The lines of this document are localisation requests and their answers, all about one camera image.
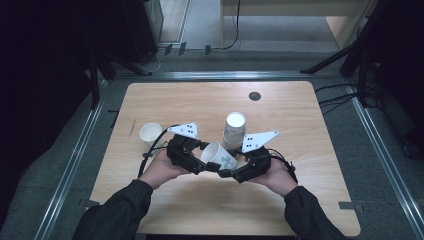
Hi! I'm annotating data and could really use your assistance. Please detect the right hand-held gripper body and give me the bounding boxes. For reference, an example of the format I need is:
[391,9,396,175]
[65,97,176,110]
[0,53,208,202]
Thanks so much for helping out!
[234,130,280,184]

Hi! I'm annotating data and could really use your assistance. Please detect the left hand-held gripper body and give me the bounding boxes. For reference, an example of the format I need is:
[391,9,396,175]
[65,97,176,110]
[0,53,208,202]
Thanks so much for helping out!
[166,122,205,175]

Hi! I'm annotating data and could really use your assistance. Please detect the white paper cup green print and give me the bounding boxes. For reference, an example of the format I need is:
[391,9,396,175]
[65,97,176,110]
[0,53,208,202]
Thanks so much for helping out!
[199,141,239,171]

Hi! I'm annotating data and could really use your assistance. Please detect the stack of white paper cups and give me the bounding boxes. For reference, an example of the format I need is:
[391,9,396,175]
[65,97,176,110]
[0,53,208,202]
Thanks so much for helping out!
[222,111,248,151]

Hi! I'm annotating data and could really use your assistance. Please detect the plain white paper cup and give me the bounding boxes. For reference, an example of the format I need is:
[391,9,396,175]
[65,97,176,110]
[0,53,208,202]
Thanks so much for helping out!
[139,122,164,148]

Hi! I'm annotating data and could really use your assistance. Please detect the person's right hand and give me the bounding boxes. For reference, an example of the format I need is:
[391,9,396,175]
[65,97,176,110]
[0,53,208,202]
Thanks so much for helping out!
[249,158,299,198]

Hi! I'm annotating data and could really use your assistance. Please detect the person's left hand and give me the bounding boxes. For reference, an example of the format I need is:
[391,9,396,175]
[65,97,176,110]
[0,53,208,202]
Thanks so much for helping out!
[139,149,192,190]

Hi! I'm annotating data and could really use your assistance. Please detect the black tape strip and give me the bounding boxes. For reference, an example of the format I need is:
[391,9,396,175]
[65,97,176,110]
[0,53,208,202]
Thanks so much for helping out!
[107,109,120,129]

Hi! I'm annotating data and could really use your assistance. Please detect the grey tape strip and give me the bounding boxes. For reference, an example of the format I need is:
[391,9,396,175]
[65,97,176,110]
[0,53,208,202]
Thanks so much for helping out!
[338,200,365,214]

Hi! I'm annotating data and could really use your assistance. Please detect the black metal stand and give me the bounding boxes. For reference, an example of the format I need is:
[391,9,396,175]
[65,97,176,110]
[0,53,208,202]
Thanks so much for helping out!
[87,49,153,109]

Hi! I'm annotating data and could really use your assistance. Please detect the black tripod stand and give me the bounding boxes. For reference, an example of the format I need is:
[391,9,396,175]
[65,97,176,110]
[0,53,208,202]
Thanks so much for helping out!
[299,0,391,75]

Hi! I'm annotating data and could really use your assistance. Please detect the dark computer tower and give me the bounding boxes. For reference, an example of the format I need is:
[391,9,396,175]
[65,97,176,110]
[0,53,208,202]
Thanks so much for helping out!
[121,0,164,64]

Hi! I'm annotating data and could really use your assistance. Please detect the light wooden desk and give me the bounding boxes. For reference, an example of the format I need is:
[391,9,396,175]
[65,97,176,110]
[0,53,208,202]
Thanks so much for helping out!
[219,0,379,50]

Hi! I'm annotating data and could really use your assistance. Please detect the left hand-held gripper cable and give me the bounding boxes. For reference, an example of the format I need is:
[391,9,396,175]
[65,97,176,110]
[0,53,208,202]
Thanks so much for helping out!
[137,124,181,179]

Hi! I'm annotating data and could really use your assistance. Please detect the hand-held gripper cable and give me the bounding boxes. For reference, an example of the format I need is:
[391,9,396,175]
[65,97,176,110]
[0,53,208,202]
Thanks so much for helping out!
[266,148,299,184]
[137,124,181,179]

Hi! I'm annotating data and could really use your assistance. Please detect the right hand-held gripper cable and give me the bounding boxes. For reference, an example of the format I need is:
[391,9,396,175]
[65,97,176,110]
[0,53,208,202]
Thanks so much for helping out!
[266,148,299,184]

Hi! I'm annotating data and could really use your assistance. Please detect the long metal floor rail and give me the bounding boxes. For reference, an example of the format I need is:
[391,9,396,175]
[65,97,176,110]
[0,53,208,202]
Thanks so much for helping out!
[113,70,341,82]
[33,78,111,240]
[344,83,424,239]

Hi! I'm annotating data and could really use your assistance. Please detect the white floor cable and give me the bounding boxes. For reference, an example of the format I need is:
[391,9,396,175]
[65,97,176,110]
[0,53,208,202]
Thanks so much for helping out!
[138,46,163,74]

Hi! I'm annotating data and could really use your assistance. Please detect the black floor cable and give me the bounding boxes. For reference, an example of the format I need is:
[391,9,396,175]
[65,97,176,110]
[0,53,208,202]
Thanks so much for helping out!
[318,94,358,115]

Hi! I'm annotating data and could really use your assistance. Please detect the black hanging cable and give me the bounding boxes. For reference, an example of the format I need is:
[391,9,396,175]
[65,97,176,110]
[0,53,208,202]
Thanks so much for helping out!
[221,0,242,51]

